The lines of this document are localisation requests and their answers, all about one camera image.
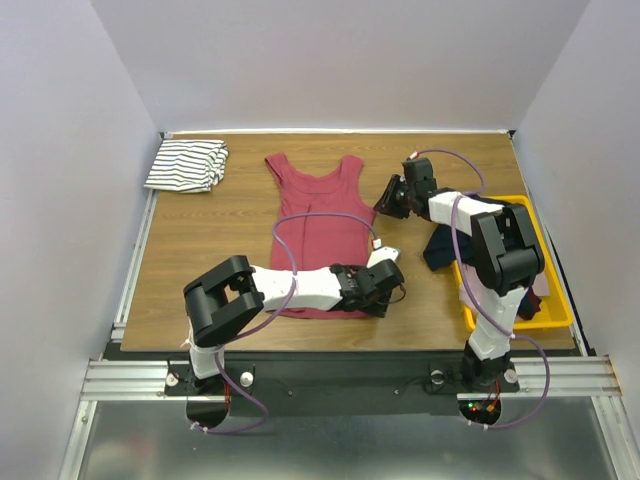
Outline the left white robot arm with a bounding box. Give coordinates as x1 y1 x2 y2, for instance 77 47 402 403
183 256 404 394

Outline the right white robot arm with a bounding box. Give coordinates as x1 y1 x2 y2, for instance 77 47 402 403
374 152 545 390

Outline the yellow plastic tray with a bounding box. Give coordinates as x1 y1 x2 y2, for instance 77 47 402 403
451 195 572 332

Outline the aluminium frame rail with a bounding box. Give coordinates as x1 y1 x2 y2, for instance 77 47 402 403
58 130 174 480

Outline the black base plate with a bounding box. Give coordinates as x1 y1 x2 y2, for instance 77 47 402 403
164 351 519 420

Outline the maroon tank top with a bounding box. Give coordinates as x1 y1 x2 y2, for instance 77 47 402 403
263 152 377 321

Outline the black white striped tank top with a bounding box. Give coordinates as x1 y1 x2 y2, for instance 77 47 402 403
144 139 229 193

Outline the light pink tank top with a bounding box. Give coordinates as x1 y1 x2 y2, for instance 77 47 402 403
531 272 551 297

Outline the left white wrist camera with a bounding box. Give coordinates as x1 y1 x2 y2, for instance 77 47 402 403
366 238 401 268

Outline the navy blue tank top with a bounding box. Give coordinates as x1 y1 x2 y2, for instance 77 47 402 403
423 225 475 271

